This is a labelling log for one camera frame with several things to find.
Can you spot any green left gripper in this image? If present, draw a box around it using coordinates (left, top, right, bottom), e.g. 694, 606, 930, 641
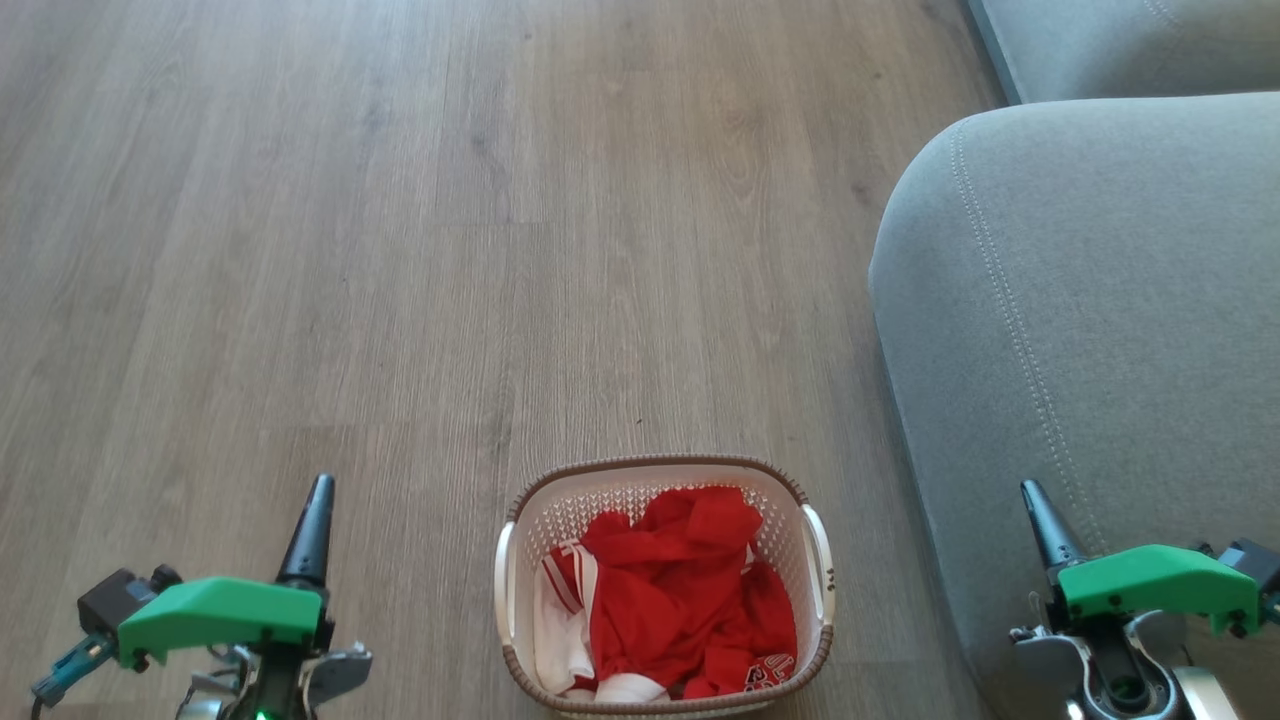
117, 473, 337, 670

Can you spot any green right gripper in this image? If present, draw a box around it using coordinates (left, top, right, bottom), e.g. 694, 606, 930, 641
1019, 479, 1262, 637

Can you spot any white woven plastic laundry basket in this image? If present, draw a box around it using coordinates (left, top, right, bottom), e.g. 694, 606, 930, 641
493, 455, 836, 720

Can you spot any grey fabric sofa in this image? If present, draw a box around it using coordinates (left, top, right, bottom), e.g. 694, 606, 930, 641
867, 0, 1280, 720

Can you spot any white garment with red stripes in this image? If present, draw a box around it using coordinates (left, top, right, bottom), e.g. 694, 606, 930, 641
532, 543, 672, 704

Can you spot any teal cable connector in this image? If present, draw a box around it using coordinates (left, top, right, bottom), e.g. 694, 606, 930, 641
29, 630, 120, 707

